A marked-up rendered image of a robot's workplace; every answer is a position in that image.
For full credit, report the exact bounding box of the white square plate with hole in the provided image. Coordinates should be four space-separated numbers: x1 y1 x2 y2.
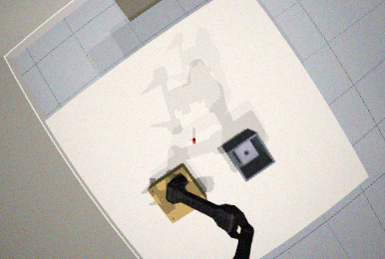
233 140 258 165

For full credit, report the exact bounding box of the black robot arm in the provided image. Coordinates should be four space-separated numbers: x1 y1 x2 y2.
166 173 254 259

